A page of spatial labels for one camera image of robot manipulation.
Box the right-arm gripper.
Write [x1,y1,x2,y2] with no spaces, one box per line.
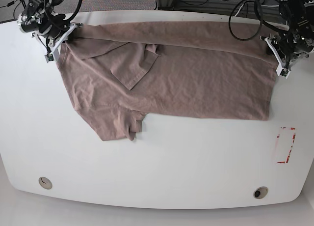
[31,22,83,56]

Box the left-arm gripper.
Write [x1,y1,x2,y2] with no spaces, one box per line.
[260,34,314,70]

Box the dusty pink T-shirt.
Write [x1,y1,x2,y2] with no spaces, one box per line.
[56,21,278,141]

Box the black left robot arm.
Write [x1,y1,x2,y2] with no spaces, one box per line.
[254,0,314,77]

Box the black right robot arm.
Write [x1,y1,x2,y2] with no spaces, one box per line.
[17,0,83,61]

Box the red tape marking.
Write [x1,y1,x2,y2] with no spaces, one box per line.
[273,127,297,164]

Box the left table grommet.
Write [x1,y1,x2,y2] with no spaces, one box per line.
[38,177,52,190]

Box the table grommet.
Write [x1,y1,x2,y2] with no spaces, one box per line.
[253,186,268,199]
[38,177,52,190]

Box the right table grommet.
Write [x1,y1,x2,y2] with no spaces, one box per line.
[253,186,268,199]

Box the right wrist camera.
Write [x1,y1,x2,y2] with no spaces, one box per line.
[45,53,59,63]

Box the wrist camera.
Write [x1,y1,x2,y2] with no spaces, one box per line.
[276,64,291,79]
[45,53,59,63]

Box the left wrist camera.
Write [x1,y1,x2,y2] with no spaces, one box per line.
[276,64,291,79]

